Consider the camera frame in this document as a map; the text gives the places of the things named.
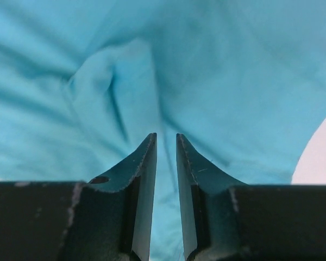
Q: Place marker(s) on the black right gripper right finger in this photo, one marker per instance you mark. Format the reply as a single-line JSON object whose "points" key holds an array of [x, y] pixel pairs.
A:
{"points": [[225, 219]]}

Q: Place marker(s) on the teal t-shirt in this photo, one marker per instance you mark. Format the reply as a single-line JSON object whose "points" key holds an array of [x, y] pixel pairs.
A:
{"points": [[83, 82]]}

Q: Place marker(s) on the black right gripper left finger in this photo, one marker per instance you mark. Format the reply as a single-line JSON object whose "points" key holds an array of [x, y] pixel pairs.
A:
{"points": [[108, 218]]}

